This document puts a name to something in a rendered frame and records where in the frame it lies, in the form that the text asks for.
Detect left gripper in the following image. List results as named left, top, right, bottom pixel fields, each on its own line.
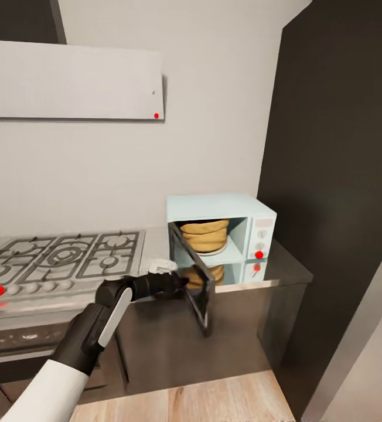
left=143, top=271, right=191, bottom=297

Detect microwave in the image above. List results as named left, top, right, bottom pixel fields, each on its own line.
left=166, top=193, right=277, bottom=338

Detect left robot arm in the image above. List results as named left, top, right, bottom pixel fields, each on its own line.
left=0, top=258, right=191, bottom=422

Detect popcorn bag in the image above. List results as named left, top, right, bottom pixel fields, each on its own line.
left=178, top=218, right=230, bottom=253

